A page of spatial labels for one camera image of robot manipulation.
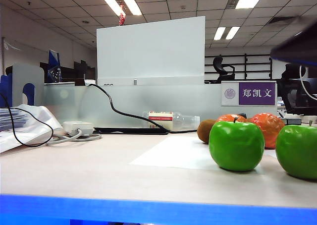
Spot brown plastic kiwi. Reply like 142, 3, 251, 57
197, 119, 216, 144

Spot orange plastic tangerine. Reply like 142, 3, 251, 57
215, 113, 248, 123
250, 112, 285, 149

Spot green plastic apple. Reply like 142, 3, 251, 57
209, 116, 265, 172
275, 120, 317, 180

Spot clear plastic bottle red label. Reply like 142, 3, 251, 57
142, 111, 200, 131

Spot frosted glass desk partition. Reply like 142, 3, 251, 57
43, 82, 278, 129

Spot black flat pad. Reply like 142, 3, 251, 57
93, 127, 169, 135

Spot white board panel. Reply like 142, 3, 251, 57
96, 16, 206, 86

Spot white power strip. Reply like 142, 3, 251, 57
62, 121, 94, 136

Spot dark office cabinet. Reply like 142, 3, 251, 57
39, 60, 96, 86

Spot black shelf rack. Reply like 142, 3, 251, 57
204, 52, 273, 81

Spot purple white name plate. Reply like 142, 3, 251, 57
220, 80, 277, 107

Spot blue glass trophy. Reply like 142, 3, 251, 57
47, 50, 62, 83

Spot white plastic bag with papers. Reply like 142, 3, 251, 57
0, 104, 65, 153

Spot dark flat box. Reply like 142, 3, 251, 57
281, 117, 302, 125

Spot grey blue file holder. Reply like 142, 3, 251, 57
0, 62, 45, 108

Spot black mesh office chair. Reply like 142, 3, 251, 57
276, 63, 317, 115

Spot dark ceiling air vent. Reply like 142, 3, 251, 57
266, 16, 298, 25

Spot thick black cable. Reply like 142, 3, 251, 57
88, 83, 199, 134

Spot white power cord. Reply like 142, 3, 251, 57
46, 128, 102, 146

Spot white cable loop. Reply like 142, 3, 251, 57
299, 64, 317, 102

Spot thin black cable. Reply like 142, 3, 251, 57
0, 92, 54, 147

